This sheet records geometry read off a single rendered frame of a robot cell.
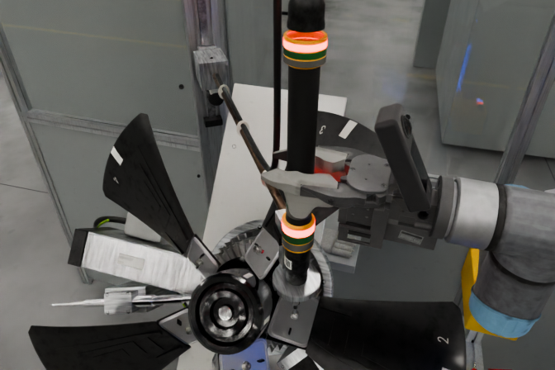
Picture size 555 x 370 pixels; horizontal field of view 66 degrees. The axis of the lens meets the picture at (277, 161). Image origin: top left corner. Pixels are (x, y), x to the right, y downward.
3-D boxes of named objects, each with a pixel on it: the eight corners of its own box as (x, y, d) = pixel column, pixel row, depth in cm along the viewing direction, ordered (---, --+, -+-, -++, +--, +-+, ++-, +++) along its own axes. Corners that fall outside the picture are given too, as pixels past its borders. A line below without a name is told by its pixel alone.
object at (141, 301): (219, 302, 79) (56, 309, 86) (218, 290, 79) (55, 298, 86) (214, 305, 77) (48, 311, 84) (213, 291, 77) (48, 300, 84)
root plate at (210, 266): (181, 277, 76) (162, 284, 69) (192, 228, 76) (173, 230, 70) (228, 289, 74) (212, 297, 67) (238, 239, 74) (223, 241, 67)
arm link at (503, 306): (528, 286, 59) (559, 226, 52) (533, 354, 50) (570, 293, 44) (468, 268, 61) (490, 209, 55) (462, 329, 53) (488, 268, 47)
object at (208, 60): (195, 78, 112) (192, 46, 107) (221, 74, 114) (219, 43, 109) (201, 93, 104) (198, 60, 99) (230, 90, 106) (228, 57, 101)
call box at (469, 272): (458, 275, 101) (470, 244, 95) (504, 286, 99) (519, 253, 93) (462, 333, 89) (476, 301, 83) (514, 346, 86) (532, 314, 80)
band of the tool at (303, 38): (277, 58, 44) (277, 30, 43) (315, 54, 45) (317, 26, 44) (291, 73, 41) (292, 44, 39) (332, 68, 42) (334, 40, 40)
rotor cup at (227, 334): (202, 328, 76) (168, 351, 63) (218, 248, 77) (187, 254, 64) (279, 350, 72) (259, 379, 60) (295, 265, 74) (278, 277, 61)
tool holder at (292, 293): (262, 261, 66) (261, 213, 60) (305, 250, 67) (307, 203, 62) (280, 308, 59) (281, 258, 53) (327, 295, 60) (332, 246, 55)
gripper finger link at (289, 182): (258, 221, 50) (335, 229, 50) (257, 182, 47) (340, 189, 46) (261, 205, 53) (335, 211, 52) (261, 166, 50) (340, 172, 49)
